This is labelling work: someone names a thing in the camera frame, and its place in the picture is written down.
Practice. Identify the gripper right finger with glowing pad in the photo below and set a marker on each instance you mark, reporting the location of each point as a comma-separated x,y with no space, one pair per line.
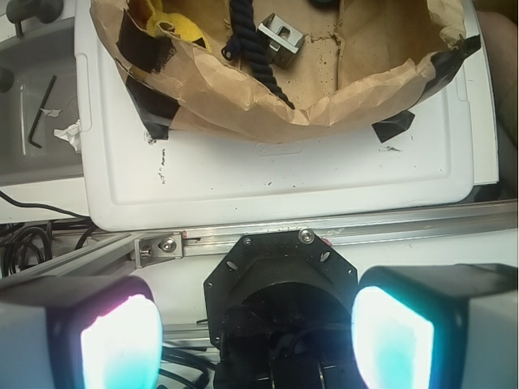
444,326

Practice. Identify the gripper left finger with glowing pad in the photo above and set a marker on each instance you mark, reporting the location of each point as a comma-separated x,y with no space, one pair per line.
79,332

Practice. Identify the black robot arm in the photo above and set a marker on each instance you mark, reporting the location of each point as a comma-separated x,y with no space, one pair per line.
282,313

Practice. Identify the grey plastic bin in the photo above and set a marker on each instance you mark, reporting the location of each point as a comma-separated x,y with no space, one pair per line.
27,65

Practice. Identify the crumpled white paper scrap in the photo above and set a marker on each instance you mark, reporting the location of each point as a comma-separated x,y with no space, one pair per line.
71,134

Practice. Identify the black hex key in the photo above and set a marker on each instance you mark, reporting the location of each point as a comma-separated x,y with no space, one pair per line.
39,112

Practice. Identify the brown paper bag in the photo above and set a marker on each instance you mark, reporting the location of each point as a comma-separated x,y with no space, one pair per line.
362,63

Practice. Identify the yellow sponge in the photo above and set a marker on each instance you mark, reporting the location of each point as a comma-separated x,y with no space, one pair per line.
153,40

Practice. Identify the aluminium extrusion rail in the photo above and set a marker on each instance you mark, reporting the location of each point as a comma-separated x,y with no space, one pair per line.
484,232

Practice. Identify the silver metal bracket block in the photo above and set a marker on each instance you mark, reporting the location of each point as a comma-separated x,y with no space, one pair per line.
282,40

